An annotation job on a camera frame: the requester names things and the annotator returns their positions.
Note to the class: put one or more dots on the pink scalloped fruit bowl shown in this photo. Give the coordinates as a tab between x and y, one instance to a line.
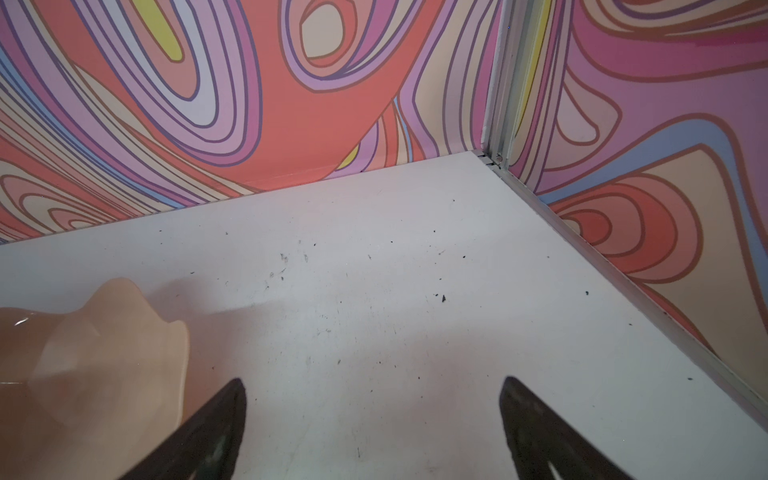
90	393

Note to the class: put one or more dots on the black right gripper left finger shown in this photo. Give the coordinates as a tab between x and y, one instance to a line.
205	446

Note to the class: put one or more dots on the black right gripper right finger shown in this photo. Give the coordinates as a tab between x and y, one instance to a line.
543	445

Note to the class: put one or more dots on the aluminium corner frame post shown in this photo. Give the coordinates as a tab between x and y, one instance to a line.
522	28

